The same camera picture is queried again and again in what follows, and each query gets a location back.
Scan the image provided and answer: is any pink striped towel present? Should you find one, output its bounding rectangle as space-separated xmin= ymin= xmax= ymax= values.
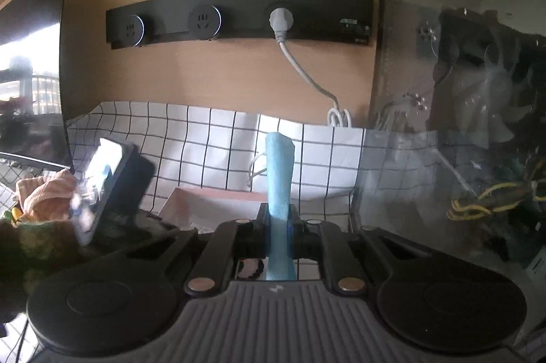
xmin=16 ymin=169 xmax=78 ymax=223

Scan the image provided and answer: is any blue face mask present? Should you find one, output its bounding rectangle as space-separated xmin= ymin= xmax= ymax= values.
xmin=265 ymin=132 xmax=295 ymax=281

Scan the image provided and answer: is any blue tissue pack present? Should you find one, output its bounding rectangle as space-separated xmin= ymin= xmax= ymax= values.
xmin=69 ymin=137 xmax=124 ymax=246

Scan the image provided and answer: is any pink cardboard box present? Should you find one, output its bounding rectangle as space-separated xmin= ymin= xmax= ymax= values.
xmin=159 ymin=187 xmax=268 ymax=234

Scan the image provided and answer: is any white black grid tablecloth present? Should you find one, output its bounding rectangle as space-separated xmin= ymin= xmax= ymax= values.
xmin=0 ymin=101 xmax=369 ymax=363

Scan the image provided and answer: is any black monitor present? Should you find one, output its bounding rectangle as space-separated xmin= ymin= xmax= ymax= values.
xmin=0 ymin=0 xmax=72 ymax=171

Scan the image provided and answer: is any glass side computer case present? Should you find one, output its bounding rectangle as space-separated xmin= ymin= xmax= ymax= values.
xmin=354 ymin=0 xmax=545 ymax=340

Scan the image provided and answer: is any white power cable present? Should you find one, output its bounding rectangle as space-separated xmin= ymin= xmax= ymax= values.
xmin=268 ymin=7 xmax=355 ymax=128

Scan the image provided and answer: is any black wall power strip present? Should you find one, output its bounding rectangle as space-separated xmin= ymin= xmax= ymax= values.
xmin=105 ymin=0 xmax=374 ymax=50

